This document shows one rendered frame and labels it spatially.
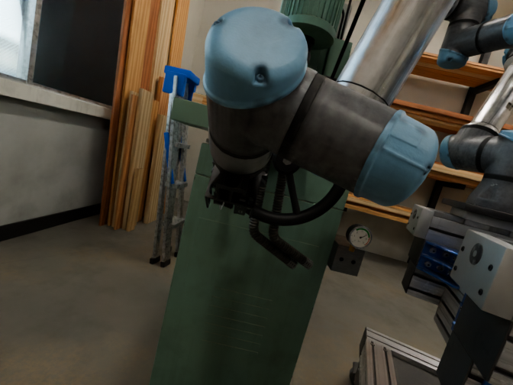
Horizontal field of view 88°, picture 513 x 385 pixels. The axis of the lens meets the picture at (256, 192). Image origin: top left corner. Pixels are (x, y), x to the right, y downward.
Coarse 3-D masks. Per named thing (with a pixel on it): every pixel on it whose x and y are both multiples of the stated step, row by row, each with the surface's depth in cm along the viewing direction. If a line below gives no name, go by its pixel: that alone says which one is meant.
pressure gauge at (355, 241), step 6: (348, 228) 73; (354, 228) 70; (360, 228) 71; (366, 228) 70; (348, 234) 72; (354, 234) 71; (360, 234) 71; (366, 234) 71; (348, 240) 72; (354, 240) 71; (360, 240) 71; (366, 240) 71; (354, 246) 71; (360, 246) 71; (366, 246) 71
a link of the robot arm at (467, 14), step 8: (464, 0) 71; (472, 0) 71; (480, 0) 71; (488, 0) 71; (496, 0) 72; (456, 8) 72; (464, 8) 72; (472, 8) 72; (480, 8) 72; (488, 8) 72; (496, 8) 72; (448, 16) 76; (456, 16) 74; (464, 16) 73; (472, 16) 72; (480, 16) 72; (488, 16) 73
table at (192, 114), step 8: (176, 104) 72; (184, 104) 72; (192, 104) 72; (200, 104) 72; (176, 112) 72; (184, 112) 72; (192, 112) 72; (200, 112) 72; (176, 120) 73; (184, 120) 72; (192, 120) 72; (200, 120) 72; (200, 128) 89
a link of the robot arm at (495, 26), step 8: (504, 16) 64; (512, 16) 62; (488, 24) 66; (496, 24) 64; (504, 24) 63; (512, 24) 61; (480, 32) 67; (488, 32) 66; (496, 32) 64; (504, 32) 63; (512, 32) 62; (480, 40) 68; (488, 40) 66; (496, 40) 65; (504, 40) 64; (512, 40) 63; (480, 48) 69; (488, 48) 68; (496, 48) 67; (504, 48) 66; (512, 48) 67
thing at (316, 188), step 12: (204, 144) 73; (204, 156) 74; (204, 168) 74; (300, 168) 75; (276, 180) 75; (300, 180) 75; (312, 180) 75; (324, 180) 75; (288, 192) 76; (300, 192) 76; (312, 192) 76; (324, 192) 76; (348, 192) 76; (336, 204) 76
